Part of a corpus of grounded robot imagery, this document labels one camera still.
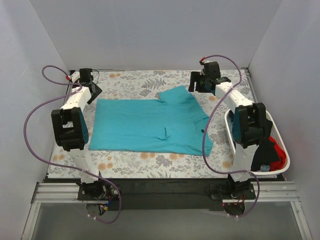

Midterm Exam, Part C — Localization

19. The teal t shirt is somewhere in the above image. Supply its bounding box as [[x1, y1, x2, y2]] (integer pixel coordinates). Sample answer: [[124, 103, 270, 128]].
[[89, 85, 213, 156]]

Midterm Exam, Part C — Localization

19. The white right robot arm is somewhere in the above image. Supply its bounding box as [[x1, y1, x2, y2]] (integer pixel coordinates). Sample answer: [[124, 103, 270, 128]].
[[188, 58, 269, 199]]

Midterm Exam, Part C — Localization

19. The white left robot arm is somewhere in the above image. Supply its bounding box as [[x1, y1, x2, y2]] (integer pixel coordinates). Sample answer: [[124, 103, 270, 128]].
[[51, 68, 102, 184]]

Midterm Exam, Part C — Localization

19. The white laundry basket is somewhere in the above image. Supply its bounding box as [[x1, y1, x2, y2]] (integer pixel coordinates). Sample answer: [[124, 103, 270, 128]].
[[224, 109, 290, 178]]

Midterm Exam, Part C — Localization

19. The black t shirt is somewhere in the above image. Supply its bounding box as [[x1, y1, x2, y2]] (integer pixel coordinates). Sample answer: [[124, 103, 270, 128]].
[[251, 117, 281, 172]]

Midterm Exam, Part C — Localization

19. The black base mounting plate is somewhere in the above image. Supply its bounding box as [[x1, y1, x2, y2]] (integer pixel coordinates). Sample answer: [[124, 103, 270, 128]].
[[77, 178, 256, 211]]

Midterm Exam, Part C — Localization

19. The red t shirt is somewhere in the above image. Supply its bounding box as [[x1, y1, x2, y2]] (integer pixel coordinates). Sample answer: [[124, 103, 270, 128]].
[[268, 136, 287, 172]]

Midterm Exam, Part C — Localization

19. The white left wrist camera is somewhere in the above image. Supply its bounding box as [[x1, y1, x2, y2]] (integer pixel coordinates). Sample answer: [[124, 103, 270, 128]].
[[65, 71, 81, 83]]

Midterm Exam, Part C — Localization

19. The aluminium front rail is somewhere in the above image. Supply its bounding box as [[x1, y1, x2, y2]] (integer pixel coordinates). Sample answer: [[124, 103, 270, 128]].
[[21, 180, 312, 240]]

